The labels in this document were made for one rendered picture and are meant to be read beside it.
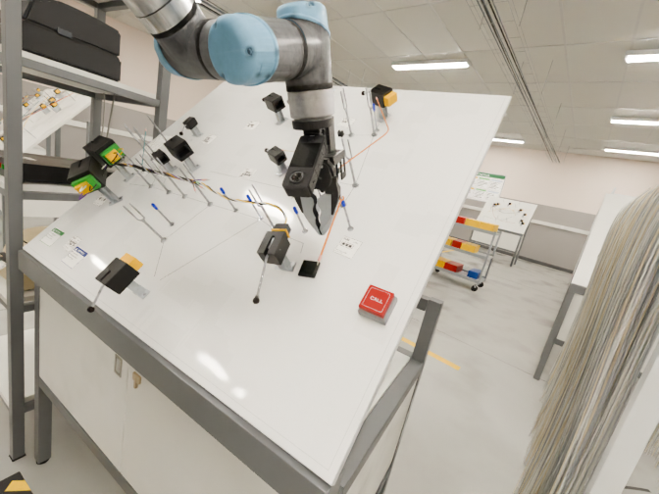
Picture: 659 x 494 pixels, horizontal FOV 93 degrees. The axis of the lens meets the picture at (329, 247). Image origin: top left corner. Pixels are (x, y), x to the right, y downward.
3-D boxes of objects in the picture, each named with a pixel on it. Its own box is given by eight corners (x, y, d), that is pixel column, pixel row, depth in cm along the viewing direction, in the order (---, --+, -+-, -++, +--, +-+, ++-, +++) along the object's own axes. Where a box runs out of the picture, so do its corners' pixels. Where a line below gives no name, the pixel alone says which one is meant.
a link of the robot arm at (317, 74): (259, 7, 44) (296, 12, 50) (272, 93, 50) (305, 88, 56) (303, -5, 40) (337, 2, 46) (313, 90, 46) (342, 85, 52)
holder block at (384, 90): (370, 107, 102) (366, 78, 95) (395, 116, 96) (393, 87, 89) (359, 114, 101) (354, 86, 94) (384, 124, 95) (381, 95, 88)
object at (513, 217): (511, 267, 803) (533, 203, 766) (465, 252, 872) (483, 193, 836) (516, 264, 859) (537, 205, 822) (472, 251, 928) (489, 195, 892)
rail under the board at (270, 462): (318, 528, 46) (327, 494, 45) (18, 269, 101) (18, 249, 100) (336, 500, 51) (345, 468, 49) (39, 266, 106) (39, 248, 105)
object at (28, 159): (9, 182, 101) (9, 161, 100) (-25, 164, 118) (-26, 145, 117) (120, 189, 130) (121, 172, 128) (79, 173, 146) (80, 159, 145)
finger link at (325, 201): (344, 225, 65) (341, 182, 60) (334, 239, 60) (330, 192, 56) (330, 224, 66) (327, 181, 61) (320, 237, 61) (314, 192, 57)
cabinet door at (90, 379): (119, 472, 86) (128, 345, 77) (38, 375, 111) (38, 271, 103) (126, 468, 88) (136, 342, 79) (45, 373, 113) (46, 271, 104)
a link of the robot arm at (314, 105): (323, 90, 47) (275, 93, 49) (326, 123, 49) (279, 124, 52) (339, 86, 53) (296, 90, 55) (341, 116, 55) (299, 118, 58)
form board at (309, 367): (27, 251, 102) (22, 247, 101) (228, 83, 145) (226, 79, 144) (333, 486, 47) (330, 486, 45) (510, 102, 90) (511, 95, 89)
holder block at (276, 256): (264, 263, 67) (256, 252, 64) (274, 242, 70) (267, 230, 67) (280, 265, 65) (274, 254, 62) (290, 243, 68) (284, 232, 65)
